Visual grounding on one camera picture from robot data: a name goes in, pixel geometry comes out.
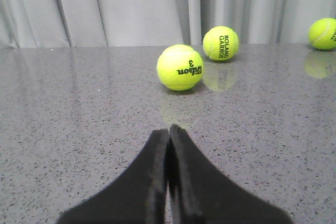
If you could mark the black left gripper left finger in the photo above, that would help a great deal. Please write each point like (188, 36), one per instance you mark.
(138, 195)

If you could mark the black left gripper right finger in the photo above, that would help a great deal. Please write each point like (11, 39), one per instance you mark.
(200, 193)

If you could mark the Wilson 3 tennis ball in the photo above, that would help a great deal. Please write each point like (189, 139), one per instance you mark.
(179, 67)

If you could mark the Roland Garros tennis ball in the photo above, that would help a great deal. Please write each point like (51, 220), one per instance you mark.
(221, 43)

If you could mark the Head Team tennis ball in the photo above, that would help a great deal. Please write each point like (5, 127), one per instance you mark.
(321, 34)

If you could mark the grey pleated curtain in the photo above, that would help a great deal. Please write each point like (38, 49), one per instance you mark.
(108, 23)

